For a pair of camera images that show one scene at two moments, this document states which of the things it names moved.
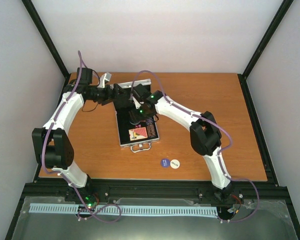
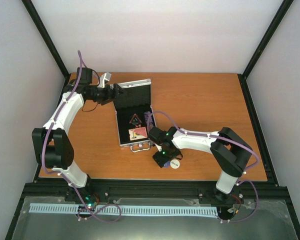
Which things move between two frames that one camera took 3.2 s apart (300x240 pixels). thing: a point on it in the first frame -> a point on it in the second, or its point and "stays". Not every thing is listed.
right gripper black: (136, 118) -> (161, 160)
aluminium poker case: (139, 137) stays
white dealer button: (174, 163) stays
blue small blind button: (165, 162) stays
